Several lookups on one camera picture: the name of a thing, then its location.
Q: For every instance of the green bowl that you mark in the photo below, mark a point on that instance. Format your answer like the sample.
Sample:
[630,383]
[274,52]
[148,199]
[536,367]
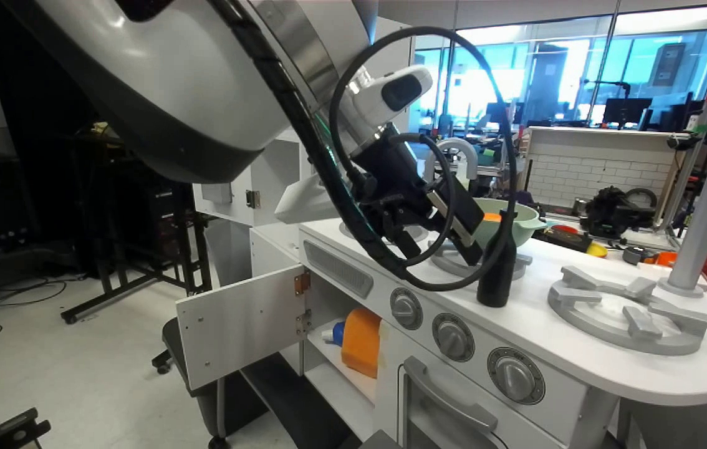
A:
[519,221]

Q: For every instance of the white brick panel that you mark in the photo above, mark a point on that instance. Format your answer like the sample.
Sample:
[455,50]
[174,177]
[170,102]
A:
[596,165]

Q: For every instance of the yellow toy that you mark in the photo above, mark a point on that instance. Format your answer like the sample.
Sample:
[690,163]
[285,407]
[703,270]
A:
[596,250]

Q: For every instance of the orange toy food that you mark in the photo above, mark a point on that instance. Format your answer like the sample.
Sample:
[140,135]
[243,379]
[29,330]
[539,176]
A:
[492,217]

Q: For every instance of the office chair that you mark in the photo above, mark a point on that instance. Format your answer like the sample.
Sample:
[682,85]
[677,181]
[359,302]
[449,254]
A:
[204,386]

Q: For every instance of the black bottle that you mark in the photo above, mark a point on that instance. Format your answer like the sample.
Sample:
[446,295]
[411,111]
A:
[498,274]

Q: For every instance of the orange sponge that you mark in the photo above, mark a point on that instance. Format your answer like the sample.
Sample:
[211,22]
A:
[361,343]

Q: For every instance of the toy oven door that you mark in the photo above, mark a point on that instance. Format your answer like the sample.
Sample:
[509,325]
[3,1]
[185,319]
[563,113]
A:
[453,411]

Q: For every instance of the window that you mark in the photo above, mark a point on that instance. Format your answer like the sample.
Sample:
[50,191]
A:
[578,68]

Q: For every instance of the black stand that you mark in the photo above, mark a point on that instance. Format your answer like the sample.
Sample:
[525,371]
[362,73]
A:
[135,249]

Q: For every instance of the grey toy burner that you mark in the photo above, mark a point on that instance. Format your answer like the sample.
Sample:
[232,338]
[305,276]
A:
[519,263]
[634,312]

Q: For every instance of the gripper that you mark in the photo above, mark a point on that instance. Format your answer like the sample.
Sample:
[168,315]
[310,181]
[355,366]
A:
[391,168]

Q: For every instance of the white bottle with blue cap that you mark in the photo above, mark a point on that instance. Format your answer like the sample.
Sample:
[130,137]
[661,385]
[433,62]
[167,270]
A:
[333,334]

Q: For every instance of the black machine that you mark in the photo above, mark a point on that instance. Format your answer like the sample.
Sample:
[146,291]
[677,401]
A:
[612,212]

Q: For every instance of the monitor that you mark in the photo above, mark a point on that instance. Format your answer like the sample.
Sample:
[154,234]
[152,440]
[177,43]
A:
[626,111]

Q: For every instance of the grey round object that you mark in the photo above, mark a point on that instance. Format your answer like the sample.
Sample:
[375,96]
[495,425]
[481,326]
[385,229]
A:
[632,254]

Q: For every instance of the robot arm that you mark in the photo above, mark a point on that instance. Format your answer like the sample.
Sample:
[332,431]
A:
[160,81]

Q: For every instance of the grey stove knob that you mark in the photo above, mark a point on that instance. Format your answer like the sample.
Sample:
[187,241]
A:
[453,337]
[406,308]
[515,375]

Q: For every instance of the orange tool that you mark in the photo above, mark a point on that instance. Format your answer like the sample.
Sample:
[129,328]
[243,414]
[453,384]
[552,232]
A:
[662,257]

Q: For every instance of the silver toy tap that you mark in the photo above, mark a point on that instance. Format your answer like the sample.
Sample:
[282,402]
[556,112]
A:
[466,149]

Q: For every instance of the white cabinet door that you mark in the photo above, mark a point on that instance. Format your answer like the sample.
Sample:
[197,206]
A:
[241,327]

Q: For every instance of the white toy kitchen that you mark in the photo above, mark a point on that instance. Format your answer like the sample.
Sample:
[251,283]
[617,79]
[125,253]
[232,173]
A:
[578,337]

